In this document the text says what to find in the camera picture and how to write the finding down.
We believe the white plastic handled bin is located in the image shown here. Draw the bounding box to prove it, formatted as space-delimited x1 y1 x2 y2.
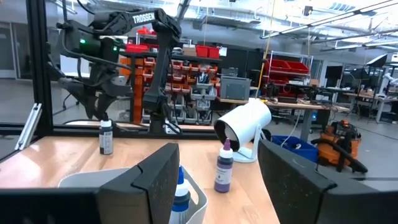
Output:
57 166 208 224

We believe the blue storage bin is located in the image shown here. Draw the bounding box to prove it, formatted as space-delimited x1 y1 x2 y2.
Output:
272 134 320 164

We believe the large blue food coloring bottle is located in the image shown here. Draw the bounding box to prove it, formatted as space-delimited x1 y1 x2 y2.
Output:
169 164 191 224

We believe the large purple food coloring bottle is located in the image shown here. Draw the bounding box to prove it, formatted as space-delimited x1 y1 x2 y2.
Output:
213 138 234 194

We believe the parts drawer shelf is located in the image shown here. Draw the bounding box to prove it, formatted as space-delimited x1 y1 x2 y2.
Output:
119 26 223 125

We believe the grey metal box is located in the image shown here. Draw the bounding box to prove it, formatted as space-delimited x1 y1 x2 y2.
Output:
220 75 252 101

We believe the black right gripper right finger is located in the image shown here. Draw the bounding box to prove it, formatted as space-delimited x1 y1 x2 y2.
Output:
257 139 398 224

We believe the black studio light hood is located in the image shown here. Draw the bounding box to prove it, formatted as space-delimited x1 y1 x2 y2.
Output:
366 53 389 68

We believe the wooden workbench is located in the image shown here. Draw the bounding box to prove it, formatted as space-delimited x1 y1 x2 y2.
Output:
217 98 351 144

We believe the yellow hanging cable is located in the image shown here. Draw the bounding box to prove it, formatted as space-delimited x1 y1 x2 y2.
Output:
254 0 277 100

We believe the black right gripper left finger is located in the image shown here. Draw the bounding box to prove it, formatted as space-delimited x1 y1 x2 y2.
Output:
0 142 180 224

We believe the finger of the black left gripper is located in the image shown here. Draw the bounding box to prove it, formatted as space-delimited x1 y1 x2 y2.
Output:
83 95 98 121
98 95 116 118

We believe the orange shop vacuum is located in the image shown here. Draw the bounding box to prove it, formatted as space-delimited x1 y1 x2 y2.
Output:
310 119 369 174

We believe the silver aluminium bracket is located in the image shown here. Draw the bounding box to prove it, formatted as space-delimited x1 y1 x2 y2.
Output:
14 103 43 151

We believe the red bin rack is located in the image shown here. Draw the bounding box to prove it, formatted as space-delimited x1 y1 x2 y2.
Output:
264 51 315 94

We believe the large black food coloring bottle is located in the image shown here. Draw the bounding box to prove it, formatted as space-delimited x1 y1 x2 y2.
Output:
98 112 114 156

